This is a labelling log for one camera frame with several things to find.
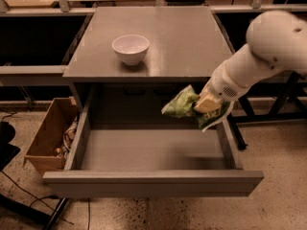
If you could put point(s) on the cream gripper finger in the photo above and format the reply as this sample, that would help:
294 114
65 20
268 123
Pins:
207 102

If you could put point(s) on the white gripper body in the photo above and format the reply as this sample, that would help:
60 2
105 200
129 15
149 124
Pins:
222 84

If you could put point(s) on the green jalapeno chip bag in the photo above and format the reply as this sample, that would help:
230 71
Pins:
182 105

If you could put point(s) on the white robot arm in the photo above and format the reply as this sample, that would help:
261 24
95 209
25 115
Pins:
275 41

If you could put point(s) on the grey counter cabinet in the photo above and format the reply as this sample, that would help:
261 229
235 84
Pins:
186 45

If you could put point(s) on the grey open top drawer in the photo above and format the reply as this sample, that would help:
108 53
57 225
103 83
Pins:
125 147

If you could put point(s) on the white ceramic bowl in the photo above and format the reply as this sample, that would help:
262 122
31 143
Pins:
131 48

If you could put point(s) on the crumpled wrappers in box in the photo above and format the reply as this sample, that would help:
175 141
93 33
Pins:
67 141

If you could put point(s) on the brown cardboard box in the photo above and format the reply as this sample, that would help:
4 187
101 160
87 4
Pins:
46 152

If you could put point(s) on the black stand base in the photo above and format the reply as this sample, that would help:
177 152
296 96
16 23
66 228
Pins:
48 221

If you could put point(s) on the grey metal shelf rail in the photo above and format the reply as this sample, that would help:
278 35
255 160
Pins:
32 75

